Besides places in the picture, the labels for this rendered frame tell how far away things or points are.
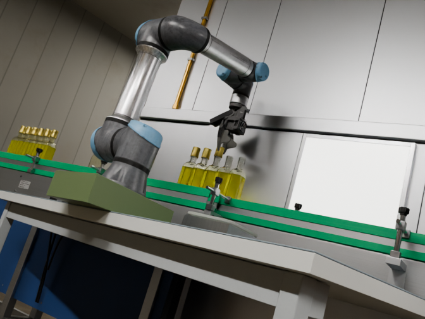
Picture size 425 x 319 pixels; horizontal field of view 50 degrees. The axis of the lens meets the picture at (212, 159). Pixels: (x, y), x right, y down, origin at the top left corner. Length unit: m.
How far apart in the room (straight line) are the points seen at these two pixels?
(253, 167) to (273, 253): 1.19
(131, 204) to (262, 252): 0.54
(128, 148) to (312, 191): 0.78
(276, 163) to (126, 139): 0.74
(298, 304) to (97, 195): 0.61
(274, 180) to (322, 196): 0.21
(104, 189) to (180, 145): 1.08
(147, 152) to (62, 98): 3.31
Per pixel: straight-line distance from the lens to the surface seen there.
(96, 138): 1.51
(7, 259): 2.33
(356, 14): 2.17
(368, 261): 1.50
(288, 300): 0.77
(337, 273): 0.76
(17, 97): 4.48
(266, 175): 1.89
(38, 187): 2.29
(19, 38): 4.58
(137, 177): 1.34
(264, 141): 1.95
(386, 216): 1.71
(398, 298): 0.96
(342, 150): 1.82
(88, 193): 1.17
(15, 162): 2.53
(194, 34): 1.55
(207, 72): 2.32
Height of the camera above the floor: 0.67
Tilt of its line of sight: 14 degrees up
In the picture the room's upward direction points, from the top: 17 degrees clockwise
